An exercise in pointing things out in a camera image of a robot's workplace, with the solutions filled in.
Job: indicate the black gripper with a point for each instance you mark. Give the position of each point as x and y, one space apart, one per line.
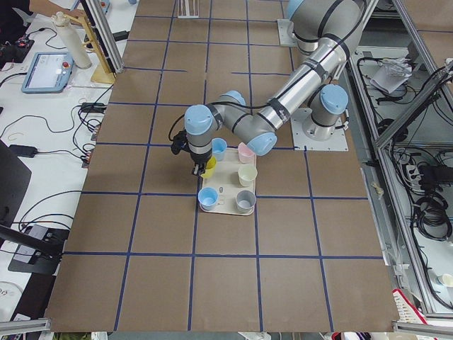
199 160

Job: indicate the yellow ikea cup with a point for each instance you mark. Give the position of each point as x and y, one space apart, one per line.
210 168

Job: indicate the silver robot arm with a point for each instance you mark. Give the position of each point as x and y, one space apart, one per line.
327 32

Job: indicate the blue rear cup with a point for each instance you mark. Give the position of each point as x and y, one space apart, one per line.
219 147

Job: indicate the beige cup tray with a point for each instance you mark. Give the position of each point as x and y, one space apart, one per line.
226 181

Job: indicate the light blue front-left cup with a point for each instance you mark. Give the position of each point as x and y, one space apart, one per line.
208 198

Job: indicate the pink cup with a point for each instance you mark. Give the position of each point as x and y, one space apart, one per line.
246 155

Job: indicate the cream cup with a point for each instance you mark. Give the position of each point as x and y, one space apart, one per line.
247 174

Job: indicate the grey cup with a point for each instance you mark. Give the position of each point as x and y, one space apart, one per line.
245 201

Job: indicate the wooden mug tree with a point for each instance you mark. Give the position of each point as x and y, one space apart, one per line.
102 73

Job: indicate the white cylinder tube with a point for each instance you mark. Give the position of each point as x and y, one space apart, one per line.
71 40

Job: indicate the upper blue teach pendant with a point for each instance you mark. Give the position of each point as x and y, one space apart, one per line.
49 73

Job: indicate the crumpled white paper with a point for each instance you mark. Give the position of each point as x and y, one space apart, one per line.
392 74

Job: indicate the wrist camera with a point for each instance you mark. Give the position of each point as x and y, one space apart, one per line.
180 143

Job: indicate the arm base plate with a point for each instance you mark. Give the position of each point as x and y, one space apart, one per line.
285 33
308 136

